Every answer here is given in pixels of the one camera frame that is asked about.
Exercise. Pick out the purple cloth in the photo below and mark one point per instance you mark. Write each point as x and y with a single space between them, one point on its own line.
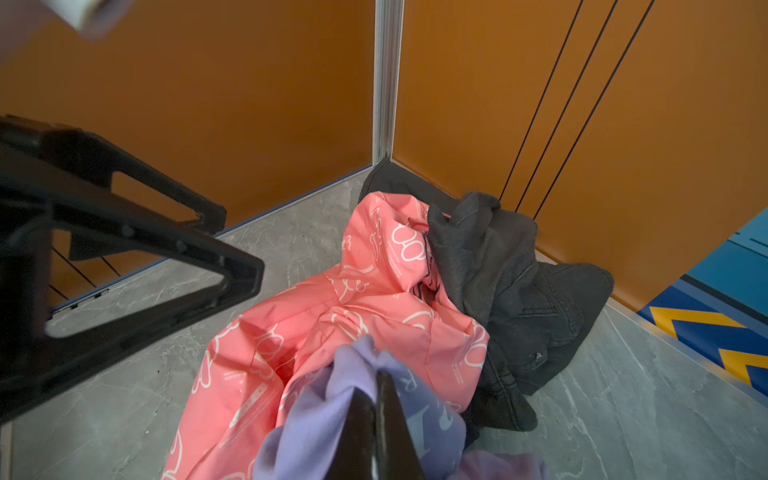
304 446

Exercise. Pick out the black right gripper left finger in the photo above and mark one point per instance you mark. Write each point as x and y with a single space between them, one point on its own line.
356 449

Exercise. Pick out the dark grey jacket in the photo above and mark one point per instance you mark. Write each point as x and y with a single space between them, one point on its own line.
536 314

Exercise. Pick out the aluminium corner post left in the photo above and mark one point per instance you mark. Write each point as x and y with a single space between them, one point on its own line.
389 20

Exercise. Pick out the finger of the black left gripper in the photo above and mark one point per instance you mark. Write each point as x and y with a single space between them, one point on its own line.
94 159
61 237

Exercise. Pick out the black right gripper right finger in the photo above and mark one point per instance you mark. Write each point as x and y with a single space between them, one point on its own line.
396 457

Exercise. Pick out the pink printed cloth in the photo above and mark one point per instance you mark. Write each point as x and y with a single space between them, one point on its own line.
386 286

